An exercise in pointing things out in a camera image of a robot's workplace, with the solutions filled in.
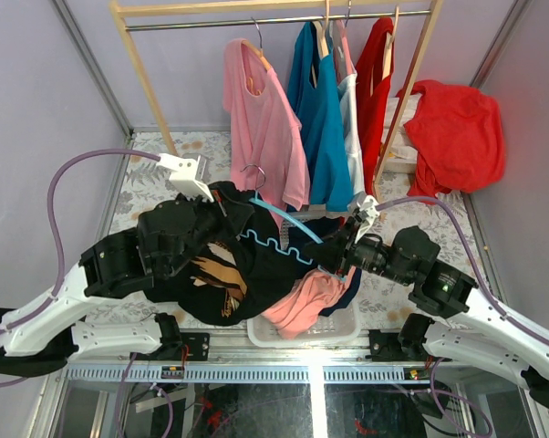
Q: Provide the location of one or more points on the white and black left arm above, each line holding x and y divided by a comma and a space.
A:
45, 335

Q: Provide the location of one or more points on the floral patterned floor mat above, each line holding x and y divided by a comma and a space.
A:
138, 186

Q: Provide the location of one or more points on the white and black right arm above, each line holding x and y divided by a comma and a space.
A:
456, 319

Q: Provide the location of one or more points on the wooden hanger under red shirt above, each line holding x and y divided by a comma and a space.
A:
387, 57

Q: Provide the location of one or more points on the wooden hanger under pink shirt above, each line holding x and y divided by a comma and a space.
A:
258, 51

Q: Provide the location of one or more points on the white slotted cable duct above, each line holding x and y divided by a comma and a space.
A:
245, 374

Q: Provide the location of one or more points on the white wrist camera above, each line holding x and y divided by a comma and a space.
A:
364, 210
188, 175

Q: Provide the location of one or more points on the pink t-shirt on hanger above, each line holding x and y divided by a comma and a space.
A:
267, 150

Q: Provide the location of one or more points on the white and pink hung shirt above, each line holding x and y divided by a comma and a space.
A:
346, 89

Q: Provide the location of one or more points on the salmon pink shirt in basket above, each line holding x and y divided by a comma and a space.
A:
299, 310

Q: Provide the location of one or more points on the wooden hanger under blue shirt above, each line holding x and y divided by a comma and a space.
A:
320, 46

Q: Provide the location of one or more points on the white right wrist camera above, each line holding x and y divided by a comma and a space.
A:
364, 210

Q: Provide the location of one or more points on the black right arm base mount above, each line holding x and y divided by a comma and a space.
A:
386, 347

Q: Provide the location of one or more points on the white plastic laundry basket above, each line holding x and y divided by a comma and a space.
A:
342, 325

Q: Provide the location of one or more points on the red t-shirt on hanger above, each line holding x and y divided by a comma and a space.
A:
372, 90

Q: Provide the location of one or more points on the black printed t-shirt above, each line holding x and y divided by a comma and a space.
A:
229, 280

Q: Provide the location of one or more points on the navy garment in basket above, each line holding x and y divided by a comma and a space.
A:
298, 239

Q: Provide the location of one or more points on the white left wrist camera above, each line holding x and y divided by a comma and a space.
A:
188, 175

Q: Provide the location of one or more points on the red cloth pile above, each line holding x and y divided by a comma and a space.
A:
457, 133

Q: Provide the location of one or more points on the blue t-shirt on hanger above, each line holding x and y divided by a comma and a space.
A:
312, 94

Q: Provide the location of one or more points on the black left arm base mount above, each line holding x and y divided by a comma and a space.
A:
192, 346

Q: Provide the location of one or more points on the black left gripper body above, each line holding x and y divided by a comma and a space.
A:
215, 224

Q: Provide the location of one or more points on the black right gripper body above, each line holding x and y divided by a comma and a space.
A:
367, 254

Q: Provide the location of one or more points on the blue plastic hanger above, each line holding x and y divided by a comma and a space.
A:
279, 245

